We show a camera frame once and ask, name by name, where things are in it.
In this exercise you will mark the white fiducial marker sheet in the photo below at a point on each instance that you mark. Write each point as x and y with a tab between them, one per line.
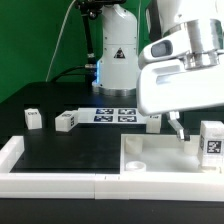
110	116

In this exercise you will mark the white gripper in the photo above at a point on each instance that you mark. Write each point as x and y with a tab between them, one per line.
167	87

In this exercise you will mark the white U-shaped obstacle fence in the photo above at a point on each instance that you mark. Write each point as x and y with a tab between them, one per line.
203	186

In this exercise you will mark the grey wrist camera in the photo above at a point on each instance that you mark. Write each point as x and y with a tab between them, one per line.
160	51

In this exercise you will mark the white square tabletop tray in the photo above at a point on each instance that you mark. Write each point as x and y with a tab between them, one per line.
164	153

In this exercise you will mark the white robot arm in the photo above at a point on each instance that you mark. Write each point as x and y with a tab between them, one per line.
196	24

